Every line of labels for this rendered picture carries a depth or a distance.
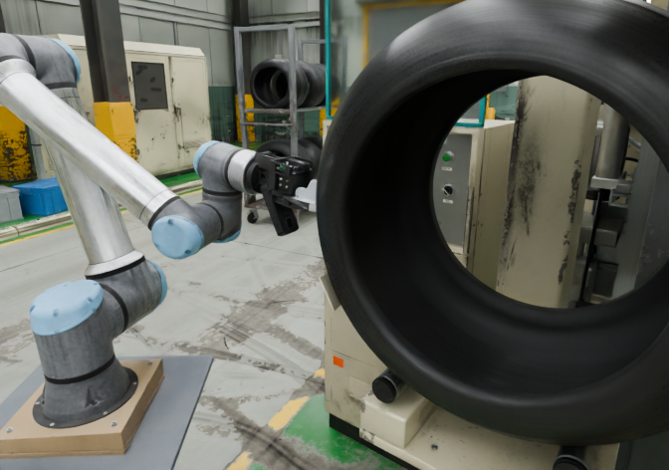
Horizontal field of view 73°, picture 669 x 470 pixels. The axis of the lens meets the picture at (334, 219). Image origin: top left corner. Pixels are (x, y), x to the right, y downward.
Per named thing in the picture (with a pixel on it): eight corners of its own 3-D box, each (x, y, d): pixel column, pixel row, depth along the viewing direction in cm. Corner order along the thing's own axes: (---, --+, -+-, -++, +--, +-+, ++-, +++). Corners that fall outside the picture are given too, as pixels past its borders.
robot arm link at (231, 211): (186, 242, 102) (186, 189, 98) (214, 226, 112) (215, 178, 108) (224, 251, 100) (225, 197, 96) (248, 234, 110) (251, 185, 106)
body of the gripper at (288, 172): (291, 166, 84) (246, 153, 90) (288, 210, 87) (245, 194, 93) (317, 161, 90) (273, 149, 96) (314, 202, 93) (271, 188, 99)
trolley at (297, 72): (302, 197, 589) (299, 39, 535) (347, 201, 565) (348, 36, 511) (243, 224, 472) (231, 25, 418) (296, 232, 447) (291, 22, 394)
